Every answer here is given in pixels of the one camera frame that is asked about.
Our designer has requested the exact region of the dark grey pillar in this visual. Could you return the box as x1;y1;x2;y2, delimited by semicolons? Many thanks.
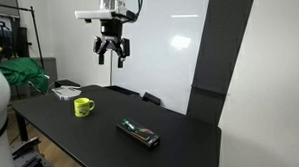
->
182;0;262;128

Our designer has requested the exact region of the green cup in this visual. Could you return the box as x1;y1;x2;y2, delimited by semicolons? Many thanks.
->
73;96;97;118

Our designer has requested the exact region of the grey flat stand plate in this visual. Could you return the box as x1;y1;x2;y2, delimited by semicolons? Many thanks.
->
51;85;83;102

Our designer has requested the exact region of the black printed cardboard box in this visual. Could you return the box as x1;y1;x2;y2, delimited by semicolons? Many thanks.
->
115;116;162;150

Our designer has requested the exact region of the whiteboard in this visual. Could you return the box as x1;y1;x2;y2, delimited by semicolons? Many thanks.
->
107;0;216;118

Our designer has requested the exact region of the small black box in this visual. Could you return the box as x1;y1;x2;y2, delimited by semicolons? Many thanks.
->
142;91;162;108

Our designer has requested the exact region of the black camera stand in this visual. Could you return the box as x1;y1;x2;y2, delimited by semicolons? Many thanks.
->
0;19;14;62

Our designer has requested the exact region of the green cloth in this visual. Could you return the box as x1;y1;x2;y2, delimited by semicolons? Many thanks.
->
0;56;51;97

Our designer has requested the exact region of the black tripod stand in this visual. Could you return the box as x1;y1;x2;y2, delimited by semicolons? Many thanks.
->
17;4;46;71

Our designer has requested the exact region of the green marker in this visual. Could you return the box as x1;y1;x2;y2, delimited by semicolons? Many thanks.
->
121;118;137;131

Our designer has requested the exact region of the black table leg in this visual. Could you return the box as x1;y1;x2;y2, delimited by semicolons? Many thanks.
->
14;110;29;143

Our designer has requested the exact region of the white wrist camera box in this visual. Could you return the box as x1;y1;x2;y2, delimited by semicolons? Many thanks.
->
74;7;138;26

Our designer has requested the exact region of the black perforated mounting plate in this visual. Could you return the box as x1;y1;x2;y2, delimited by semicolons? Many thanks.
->
10;136;65;167

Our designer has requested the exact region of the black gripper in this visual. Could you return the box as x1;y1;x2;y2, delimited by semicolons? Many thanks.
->
91;17;132;69

